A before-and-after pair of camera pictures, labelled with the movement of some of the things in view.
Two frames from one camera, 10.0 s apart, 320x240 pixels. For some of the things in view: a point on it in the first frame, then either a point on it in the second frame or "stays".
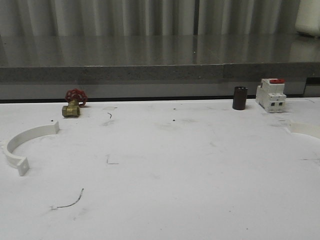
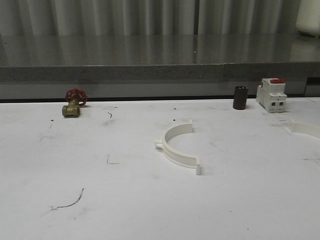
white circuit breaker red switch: (270, 95) stays
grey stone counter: (34, 66) stays
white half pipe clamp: (305, 129) stays
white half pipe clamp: (21, 162) -> (177, 158)
